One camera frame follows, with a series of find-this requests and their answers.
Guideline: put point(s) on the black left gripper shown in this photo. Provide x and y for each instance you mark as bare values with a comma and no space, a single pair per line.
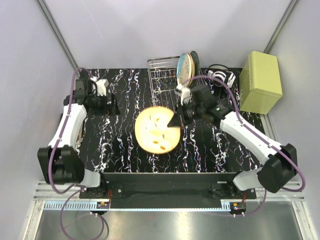
110,103

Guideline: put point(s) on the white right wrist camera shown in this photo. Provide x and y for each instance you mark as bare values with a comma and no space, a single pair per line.
184,93

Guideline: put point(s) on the cream plate with sprig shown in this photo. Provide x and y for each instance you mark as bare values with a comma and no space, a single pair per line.
184,70

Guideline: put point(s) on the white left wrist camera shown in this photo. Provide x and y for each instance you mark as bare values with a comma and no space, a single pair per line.
100,86

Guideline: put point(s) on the blue glazed plate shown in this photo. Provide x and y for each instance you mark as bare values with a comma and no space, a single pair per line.
196,61

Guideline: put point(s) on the yellow floral plate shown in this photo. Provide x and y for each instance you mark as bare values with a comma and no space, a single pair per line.
152,133

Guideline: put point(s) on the dark cover paperback book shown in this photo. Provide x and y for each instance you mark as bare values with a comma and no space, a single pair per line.
79,136

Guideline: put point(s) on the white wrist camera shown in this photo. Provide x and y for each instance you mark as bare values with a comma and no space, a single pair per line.
100,86
184,93

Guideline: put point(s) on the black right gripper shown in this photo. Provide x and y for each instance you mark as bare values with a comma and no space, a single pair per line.
177,120

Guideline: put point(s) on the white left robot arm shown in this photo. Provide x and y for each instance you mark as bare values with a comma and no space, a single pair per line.
59,161

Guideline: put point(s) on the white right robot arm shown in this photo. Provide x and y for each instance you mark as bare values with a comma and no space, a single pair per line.
278,161

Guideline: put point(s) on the beige leaf pattern plate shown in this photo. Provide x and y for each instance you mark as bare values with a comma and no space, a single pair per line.
192,65

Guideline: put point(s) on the white black headphones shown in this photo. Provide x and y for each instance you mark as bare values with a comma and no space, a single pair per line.
223,73

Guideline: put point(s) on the green rectangular box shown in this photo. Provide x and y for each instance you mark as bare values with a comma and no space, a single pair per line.
259,83

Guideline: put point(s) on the metal wire dish rack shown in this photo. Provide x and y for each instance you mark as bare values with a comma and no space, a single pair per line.
162,75

